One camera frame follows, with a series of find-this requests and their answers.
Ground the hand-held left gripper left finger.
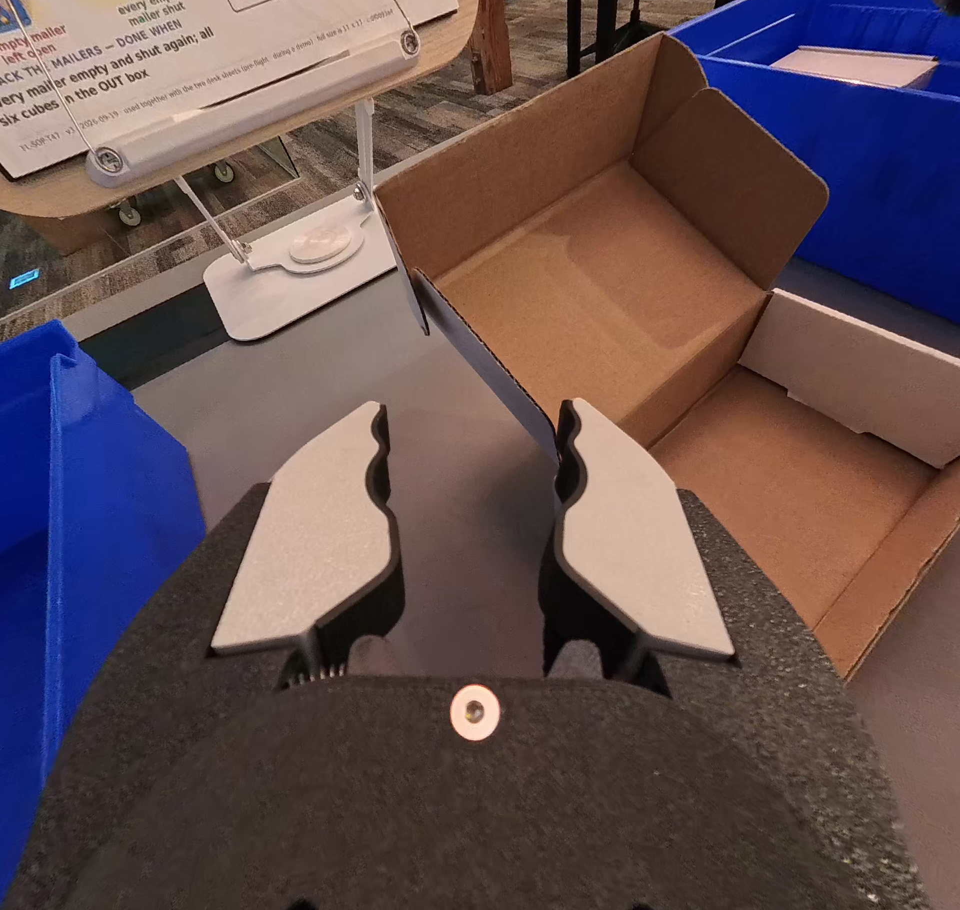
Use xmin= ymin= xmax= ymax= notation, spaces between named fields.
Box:
xmin=209 ymin=400 xmax=407 ymax=673

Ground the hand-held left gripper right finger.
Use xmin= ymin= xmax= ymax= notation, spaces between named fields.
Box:
xmin=540 ymin=397 xmax=737 ymax=676

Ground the brown cardboard box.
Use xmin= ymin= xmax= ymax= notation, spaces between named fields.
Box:
xmin=373 ymin=31 xmax=960 ymax=680

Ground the white cardboard box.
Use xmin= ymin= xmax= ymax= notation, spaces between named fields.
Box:
xmin=768 ymin=44 xmax=940 ymax=91

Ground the blue plastic bin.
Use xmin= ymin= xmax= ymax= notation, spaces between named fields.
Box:
xmin=0 ymin=318 xmax=208 ymax=910
xmin=666 ymin=0 xmax=960 ymax=326

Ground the white document stand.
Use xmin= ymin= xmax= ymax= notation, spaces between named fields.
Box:
xmin=0 ymin=0 xmax=423 ymax=343

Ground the wooden stand board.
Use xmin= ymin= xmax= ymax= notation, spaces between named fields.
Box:
xmin=0 ymin=0 xmax=483 ymax=221

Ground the printed instruction sheet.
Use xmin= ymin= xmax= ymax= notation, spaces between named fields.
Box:
xmin=0 ymin=0 xmax=461 ymax=181

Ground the wooden post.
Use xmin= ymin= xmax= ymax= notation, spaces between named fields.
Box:
xmin=469 ymin=0 xmax=516 ymax=96

